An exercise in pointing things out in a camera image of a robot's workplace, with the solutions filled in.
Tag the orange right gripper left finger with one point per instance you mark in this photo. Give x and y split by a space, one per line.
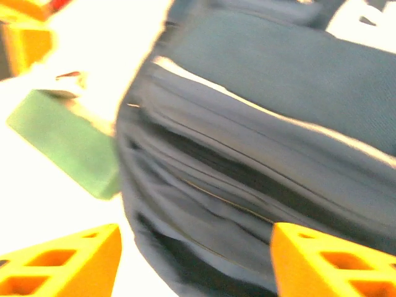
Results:
77 266

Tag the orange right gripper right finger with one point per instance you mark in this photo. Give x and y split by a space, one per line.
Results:
309 266

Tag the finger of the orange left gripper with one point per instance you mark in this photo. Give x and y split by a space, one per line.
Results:
21 9
31 46

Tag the navy blue student backpack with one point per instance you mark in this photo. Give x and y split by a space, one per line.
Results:
263 139

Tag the pink white correction tape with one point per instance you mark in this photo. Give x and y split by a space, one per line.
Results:
69 75

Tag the green pencil case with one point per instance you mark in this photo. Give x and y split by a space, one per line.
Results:
68 142

